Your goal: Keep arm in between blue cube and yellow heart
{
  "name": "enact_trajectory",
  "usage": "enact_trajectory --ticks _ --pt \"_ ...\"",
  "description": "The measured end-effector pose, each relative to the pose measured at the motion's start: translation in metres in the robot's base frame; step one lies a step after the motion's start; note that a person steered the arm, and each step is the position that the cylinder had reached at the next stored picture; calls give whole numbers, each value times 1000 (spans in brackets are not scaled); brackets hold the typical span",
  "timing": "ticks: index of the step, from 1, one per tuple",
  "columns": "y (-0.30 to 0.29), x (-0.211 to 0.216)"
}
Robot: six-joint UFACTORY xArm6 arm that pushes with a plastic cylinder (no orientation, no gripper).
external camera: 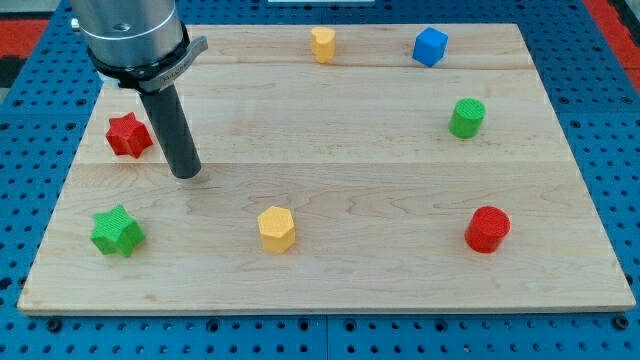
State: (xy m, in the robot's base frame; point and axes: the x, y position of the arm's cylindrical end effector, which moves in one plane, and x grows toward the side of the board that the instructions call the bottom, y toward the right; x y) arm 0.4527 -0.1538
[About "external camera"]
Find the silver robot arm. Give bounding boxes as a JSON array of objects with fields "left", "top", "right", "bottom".
[{"left": 70, "top": 0, "right": 208, "bottom": 94}]

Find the blue cube block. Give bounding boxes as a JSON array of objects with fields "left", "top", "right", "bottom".
[{"left": 412, "top": 27, "right": 449, "bottom": 67}]

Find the wooden board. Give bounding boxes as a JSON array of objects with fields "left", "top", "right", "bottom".
[{"left": 18, "top": 24, "right": 636, "bottom": 316}]

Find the yellow hexagon block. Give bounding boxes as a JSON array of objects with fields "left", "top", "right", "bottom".
[{"left": 257, "top": 206, "right": 296, "bottom": 254}]

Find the green cylinder block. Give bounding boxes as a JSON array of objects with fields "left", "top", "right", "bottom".
[{"left": 448, "top": 97, "right": 486, "bottom": 139}]

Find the red cylinder block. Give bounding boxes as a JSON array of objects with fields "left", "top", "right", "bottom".
[{"left": 464, "top": 206, "right": 511, "bottom": 253}]

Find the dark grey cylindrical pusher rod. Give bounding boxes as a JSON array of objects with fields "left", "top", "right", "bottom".
[{"left": 140, "top": 85, "right": 201, "bottom": 179}]

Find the red star block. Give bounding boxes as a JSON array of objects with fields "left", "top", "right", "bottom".
[{"left": 106, "top": 112, "right": 153, "bottom": 158}]

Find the green star block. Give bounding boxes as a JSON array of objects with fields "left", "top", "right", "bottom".
[{"left": 90, "top": 205, "right": 146, "bottom": 258}]

